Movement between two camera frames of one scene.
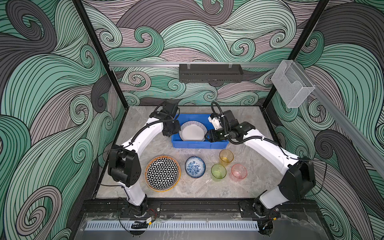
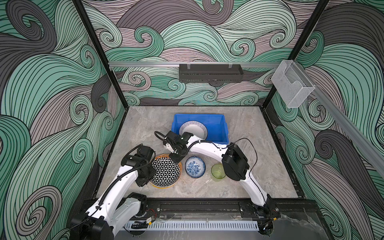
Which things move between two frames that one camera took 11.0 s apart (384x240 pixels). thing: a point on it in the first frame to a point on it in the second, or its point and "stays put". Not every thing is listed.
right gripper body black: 223,133 to 176,156
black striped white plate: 193,131 stays put
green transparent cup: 218,171 stays put
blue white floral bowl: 195,167 stays put
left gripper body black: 174,128 to 149,173
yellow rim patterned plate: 162,173 stays put
